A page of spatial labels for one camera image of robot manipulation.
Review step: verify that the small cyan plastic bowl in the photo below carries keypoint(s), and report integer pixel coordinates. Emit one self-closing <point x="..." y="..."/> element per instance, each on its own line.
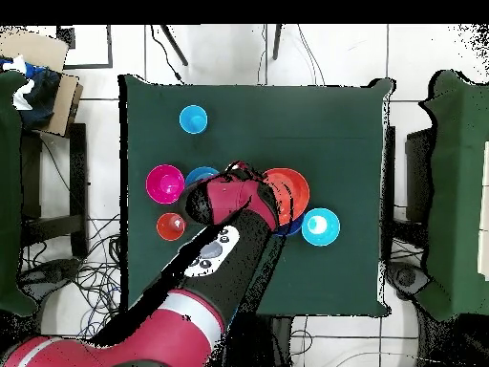
<point x="320" y="226"/>

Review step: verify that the light blue plastic cup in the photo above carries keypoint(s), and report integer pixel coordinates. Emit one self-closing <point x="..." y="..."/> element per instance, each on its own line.
<point x="193" y="119"/>

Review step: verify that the blue flat-bottomed ringed bowl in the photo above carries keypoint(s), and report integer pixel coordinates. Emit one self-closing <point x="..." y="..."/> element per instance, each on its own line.
<point x="198" y="174"/>

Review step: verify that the black floor frame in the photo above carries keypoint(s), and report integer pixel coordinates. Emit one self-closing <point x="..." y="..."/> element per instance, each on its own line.
<point x="109" y="49"/>

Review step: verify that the black stool frame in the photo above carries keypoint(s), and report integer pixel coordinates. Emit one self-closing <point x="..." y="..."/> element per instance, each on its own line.
<point x="78" y="191"/>

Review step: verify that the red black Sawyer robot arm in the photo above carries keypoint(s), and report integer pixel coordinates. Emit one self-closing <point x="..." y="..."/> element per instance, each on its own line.
<point x="229" y="198"/>

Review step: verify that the black equipment base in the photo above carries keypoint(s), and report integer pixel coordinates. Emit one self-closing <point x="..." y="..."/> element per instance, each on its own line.
<point x="405" y="277"/>
<point x="49" y="272"/>

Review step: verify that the large orange plastic bowl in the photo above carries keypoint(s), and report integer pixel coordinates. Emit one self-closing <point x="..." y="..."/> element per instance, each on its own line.
<point x="298" y="191"/>

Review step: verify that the black tripod leg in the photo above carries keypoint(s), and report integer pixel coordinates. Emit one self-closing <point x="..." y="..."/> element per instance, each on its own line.
<point x="175" y="46"/>
<point x="276" y="42"/>

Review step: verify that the brown cardboard box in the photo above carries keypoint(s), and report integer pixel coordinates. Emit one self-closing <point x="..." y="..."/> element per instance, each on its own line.
<point x="65" y="103"/>

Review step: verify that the orange plastic cup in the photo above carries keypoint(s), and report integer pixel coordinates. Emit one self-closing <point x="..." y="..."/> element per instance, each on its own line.
<point x="171" y="226"/>

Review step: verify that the blue and white cloth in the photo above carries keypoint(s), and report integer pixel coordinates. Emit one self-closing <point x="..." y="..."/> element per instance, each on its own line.
<point x="40" y="95"/>

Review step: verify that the dark green tablecloth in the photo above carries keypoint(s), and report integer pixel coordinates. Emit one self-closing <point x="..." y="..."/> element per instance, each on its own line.
<point x="336" y="275"/>

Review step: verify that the dark blue plastic bowl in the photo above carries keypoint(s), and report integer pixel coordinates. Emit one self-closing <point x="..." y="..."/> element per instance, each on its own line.
<point x="292" y="229"/>

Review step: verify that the green cloth side table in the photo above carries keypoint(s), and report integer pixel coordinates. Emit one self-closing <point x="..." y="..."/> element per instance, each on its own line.
<point x="458" y="191"/>
<point x="9" y="191"/>

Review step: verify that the pink plastic bowl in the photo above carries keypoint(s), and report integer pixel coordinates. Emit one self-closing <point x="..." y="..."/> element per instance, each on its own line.
<point x="165" y="184"/>

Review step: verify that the black box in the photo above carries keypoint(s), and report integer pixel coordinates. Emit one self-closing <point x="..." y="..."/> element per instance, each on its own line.
<point x="418" y="176"/>

